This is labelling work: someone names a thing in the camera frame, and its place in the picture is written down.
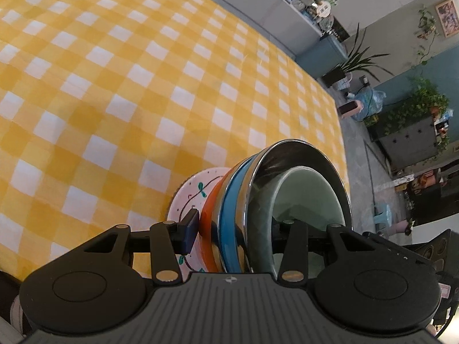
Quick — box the cluttered dark shelf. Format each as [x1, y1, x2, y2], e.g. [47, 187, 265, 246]
[394, 165, 459, 224]

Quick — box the green ceramic bowl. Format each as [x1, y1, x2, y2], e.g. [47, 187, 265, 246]
[269, 166, 348, 284]

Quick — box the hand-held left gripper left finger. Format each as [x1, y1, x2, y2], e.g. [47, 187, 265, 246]
[82, 208, 200, 286]

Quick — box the yellow checked tablecloth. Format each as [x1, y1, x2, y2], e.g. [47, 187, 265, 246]
[0, 0, 350, 284]

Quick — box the blue plastic bag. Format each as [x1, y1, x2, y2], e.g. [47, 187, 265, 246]
[353, 89, 386, 120]

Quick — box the white painted plate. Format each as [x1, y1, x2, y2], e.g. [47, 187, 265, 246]
[167, 168, 234, 273]

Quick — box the bushy green plant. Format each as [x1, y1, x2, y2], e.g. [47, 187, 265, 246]
[382, 75, 450, 140]

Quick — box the blue plastic stool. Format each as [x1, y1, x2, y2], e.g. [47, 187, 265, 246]
[373, 204, 394, 230]

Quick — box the blue-grey trash bin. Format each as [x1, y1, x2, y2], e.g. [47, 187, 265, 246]
[297, 32, 348, 79]

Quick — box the woven basket bag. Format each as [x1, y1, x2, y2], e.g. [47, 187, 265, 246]
[333, 73, 354, 90]

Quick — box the hanging vine plant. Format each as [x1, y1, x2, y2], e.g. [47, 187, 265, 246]
[416, 5, 440, 67]

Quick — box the black cabinet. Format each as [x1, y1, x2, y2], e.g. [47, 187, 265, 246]
[369, 113, 440, 167]

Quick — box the orange steel bowl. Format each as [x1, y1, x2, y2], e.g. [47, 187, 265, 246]
[198, 158, 259, 273]

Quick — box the framed wall picture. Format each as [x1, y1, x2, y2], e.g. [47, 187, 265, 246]
[435, 0, 459, 38]

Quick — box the potted plant in black pot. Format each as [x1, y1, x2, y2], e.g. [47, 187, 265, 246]
[321, 23, 393, 87]

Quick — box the blue steel bowl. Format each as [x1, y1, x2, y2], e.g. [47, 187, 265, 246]
[218, 139, 354, 275]

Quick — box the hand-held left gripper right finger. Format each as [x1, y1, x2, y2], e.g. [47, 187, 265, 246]
[273, 218, 376, 287]

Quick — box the pink space heater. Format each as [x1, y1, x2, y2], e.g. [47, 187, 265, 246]
[339, 100, 361, 118]

